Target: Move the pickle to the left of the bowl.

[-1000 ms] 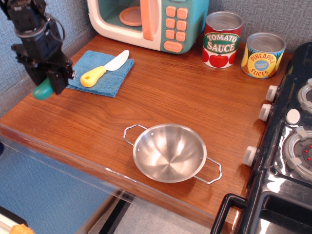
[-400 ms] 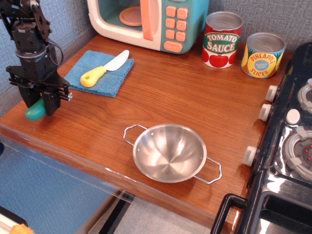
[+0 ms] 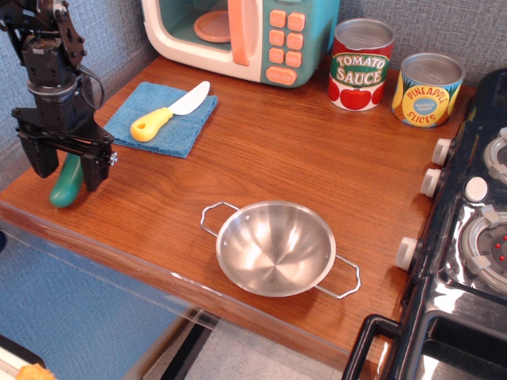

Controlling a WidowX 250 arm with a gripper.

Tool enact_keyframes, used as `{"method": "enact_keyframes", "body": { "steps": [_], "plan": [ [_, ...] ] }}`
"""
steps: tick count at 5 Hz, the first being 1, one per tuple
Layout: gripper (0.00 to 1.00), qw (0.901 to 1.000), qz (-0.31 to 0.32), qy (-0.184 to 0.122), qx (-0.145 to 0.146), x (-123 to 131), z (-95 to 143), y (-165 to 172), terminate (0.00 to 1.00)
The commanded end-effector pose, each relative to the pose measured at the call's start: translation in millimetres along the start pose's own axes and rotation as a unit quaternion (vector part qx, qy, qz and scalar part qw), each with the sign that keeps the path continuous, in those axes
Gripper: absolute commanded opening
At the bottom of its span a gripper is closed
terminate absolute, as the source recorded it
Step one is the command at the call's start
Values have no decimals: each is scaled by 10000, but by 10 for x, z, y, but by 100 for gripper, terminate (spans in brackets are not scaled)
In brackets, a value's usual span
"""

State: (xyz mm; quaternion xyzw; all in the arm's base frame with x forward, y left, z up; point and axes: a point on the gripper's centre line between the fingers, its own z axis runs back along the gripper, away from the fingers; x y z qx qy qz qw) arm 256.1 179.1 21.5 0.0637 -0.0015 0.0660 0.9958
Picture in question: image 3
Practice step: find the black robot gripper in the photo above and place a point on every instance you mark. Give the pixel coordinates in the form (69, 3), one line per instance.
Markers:
(63, 120)

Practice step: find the green toy pickle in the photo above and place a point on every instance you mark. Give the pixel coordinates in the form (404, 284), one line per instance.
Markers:
(69, 183)

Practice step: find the silver metal two-handled bowl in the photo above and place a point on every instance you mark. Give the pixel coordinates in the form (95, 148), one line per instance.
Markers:
(276, 249)

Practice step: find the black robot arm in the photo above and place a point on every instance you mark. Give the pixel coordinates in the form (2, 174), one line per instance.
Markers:
(51, 51)

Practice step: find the blue folded towel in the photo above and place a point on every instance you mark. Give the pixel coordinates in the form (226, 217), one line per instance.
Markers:
(176, 138)

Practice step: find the orange fuzzy object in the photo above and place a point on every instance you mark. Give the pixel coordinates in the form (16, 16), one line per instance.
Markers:
(34, 372)

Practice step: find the teal toy microwave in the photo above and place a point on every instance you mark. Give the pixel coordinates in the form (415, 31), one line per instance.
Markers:
(278, 43)

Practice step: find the tomato sauce can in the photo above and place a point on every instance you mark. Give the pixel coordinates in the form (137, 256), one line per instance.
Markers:
(359, 63)

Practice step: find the white stove knob lower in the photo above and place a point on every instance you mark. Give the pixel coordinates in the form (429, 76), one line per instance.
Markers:
(405, 253)

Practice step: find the white stove knob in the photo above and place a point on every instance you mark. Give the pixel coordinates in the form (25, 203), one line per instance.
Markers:
(405, 253)
(440, 152)
(430, 182)

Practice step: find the white stove knob middle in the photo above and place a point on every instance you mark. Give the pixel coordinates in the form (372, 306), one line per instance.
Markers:
(430, 182)

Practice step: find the pineapple slices can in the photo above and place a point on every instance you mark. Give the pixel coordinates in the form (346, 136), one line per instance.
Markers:
(427, 88)

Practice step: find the white stove knob upper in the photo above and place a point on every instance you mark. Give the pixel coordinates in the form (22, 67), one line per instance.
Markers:
(440, 152)

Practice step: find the black toy stove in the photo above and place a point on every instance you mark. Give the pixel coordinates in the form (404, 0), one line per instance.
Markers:
(453, 323)

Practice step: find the yellow handled toy knife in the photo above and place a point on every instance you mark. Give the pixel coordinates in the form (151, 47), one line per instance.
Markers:
(147, 127)

